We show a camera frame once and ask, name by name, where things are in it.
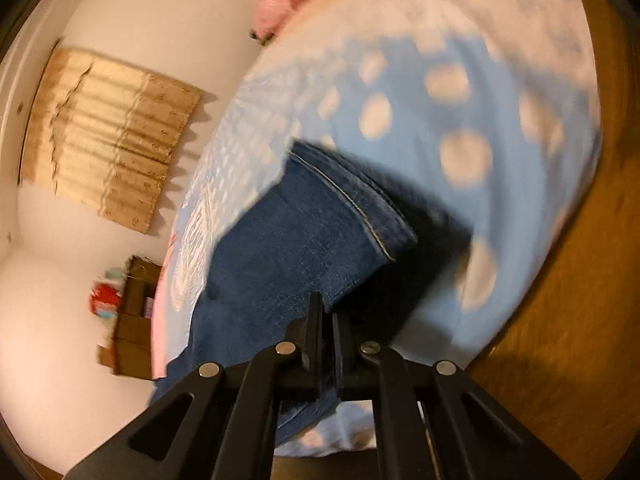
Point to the brown wooden desk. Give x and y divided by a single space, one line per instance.
132 325

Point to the blue and pink printed bedsheet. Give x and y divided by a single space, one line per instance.
425 160

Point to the beige patterned curtain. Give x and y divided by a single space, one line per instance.
105 140

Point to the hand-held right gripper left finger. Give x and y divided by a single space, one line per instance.
313 340

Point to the wooden bed frame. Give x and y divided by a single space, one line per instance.
590 310

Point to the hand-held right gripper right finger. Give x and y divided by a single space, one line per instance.
341 345

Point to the blue denim jeans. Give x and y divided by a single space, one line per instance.
280 240

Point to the red gift bag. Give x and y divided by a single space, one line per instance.
106 300

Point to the pink folded blanket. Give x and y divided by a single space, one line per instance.
280 0

